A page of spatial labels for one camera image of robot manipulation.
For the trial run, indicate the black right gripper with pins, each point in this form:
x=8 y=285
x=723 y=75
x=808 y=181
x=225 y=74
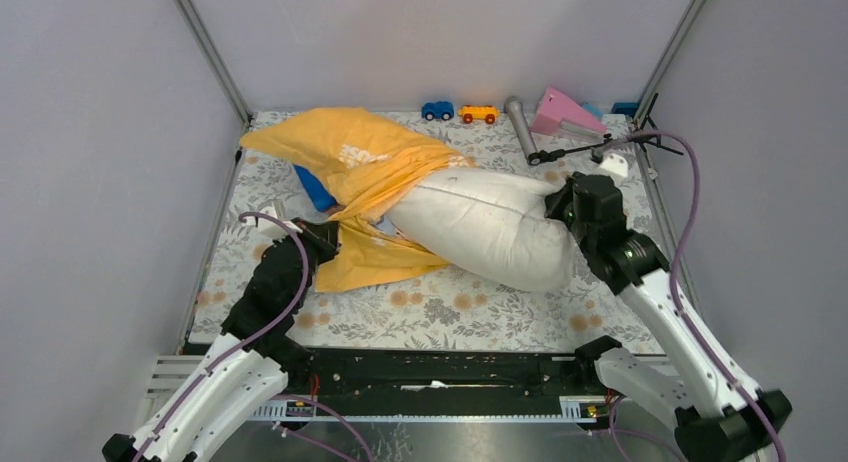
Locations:
x=556 y=200

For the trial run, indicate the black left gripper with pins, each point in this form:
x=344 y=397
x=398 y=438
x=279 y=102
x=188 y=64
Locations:
x=322 y=236

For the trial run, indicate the yellow and blue pillowcase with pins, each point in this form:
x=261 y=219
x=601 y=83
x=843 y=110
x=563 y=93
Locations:
x=367 y=163

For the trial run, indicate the white pillow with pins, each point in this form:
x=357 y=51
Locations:
x=491 y=224

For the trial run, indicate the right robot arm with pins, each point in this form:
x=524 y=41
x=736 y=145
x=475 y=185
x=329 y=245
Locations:
x=716 y=411

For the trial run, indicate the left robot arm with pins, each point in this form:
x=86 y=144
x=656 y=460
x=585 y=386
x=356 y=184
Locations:
x=251 y=360

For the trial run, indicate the teal block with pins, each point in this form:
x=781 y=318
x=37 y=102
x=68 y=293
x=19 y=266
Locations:
x=593 y=110

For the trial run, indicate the pink wedge block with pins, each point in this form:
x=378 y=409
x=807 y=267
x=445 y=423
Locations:
x=557 y=112

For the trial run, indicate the blue block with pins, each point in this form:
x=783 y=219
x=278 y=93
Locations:
x=628 y=109

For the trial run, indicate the grey metal cylinder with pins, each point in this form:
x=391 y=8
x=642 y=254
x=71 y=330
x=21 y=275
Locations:
x=513 y=107

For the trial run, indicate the yellow toy car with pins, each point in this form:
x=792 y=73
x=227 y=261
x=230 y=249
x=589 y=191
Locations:
x=487 y=114

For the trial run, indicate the floral table mat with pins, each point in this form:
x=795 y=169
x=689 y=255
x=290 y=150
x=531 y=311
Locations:
x=446 y=309

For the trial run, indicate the blue toy car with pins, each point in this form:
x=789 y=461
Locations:
x=438 y=110

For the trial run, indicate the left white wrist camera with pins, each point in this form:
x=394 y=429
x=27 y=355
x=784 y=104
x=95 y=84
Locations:
x=274 y=224

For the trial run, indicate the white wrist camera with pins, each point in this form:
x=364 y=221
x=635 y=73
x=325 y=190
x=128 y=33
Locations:
x=611 y=164
x=274 y=224

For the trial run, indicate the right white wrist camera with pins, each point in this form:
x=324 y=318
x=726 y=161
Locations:
x=611 y=164

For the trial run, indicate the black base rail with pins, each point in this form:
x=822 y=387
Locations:
x=393 y=385

